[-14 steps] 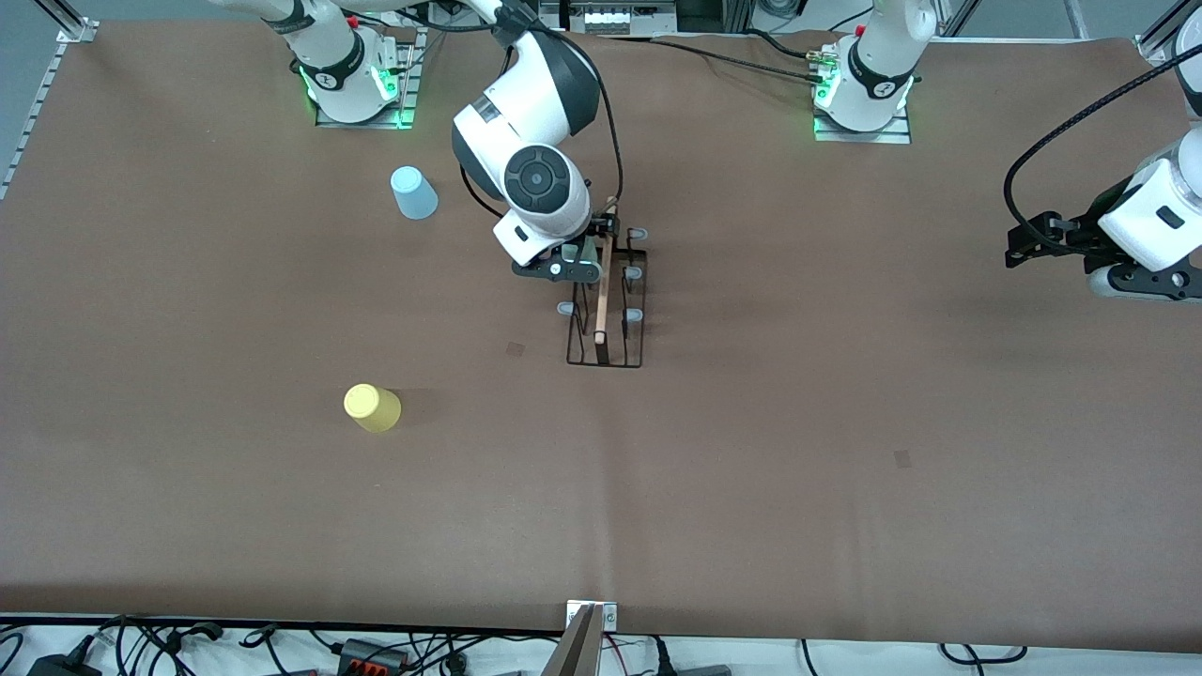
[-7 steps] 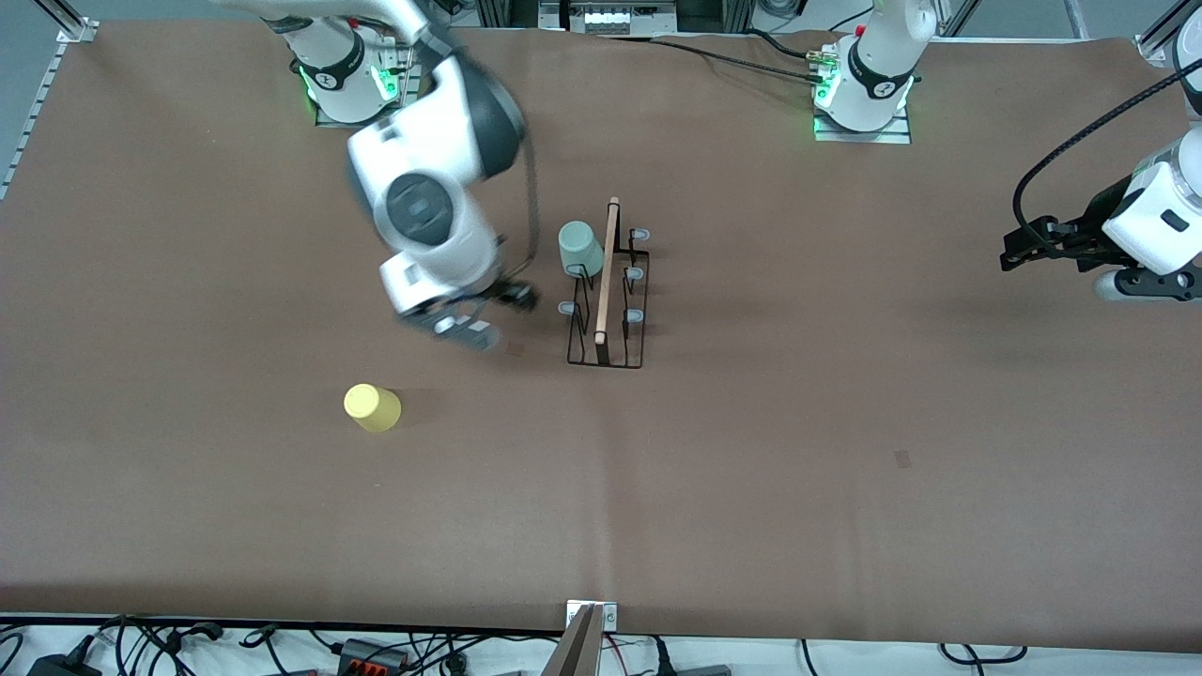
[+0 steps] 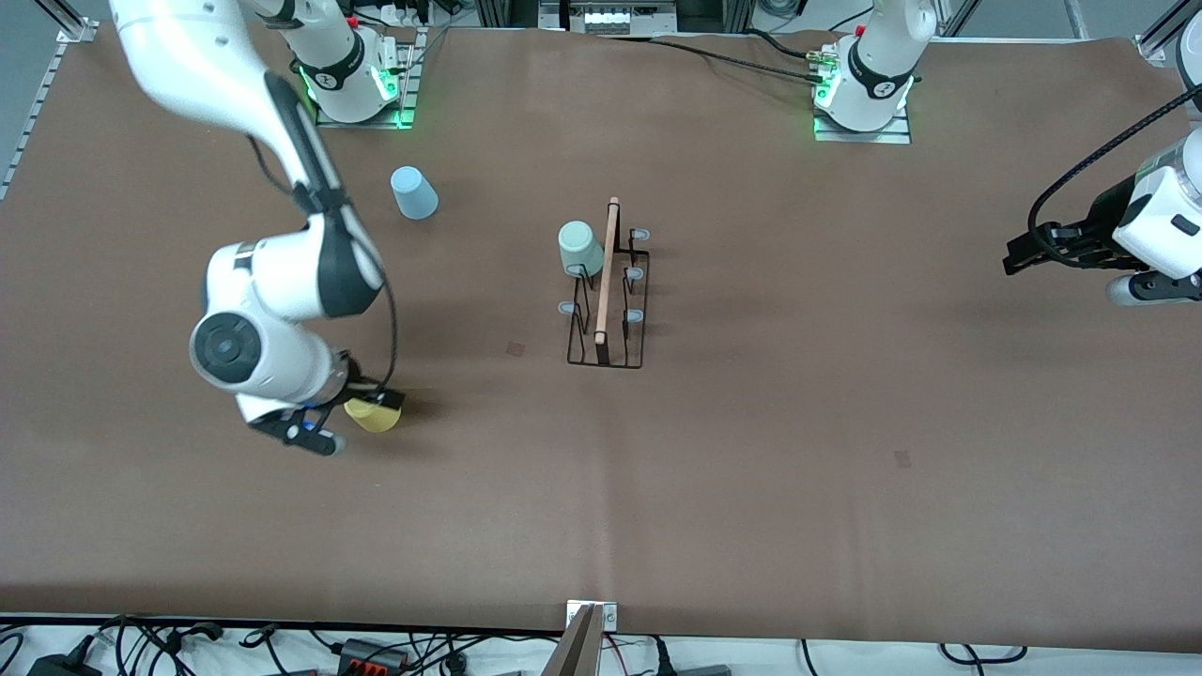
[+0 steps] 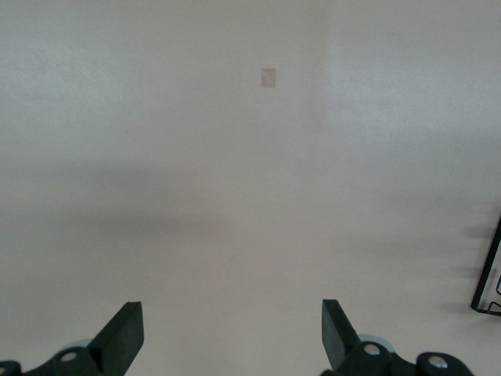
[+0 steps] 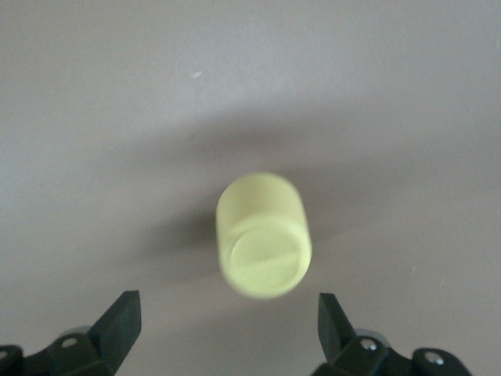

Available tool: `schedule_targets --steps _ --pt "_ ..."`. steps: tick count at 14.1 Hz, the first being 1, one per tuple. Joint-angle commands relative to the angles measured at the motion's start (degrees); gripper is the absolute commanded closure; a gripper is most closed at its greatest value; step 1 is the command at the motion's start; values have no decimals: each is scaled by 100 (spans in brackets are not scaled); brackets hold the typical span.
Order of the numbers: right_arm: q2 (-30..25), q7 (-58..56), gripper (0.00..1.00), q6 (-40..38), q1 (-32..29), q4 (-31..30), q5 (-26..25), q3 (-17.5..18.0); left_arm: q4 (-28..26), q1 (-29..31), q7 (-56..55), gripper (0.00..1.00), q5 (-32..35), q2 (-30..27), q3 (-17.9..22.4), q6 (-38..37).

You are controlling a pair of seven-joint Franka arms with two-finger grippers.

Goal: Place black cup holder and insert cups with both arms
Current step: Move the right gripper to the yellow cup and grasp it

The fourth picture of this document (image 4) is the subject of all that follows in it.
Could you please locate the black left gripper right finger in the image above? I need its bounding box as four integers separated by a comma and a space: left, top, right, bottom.
320, 298, 477, 376

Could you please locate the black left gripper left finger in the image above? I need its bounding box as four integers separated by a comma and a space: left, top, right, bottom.
0, 301, 145, 376

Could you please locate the black wire cup holder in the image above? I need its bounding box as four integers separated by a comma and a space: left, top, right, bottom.
470, 213, 501, 317

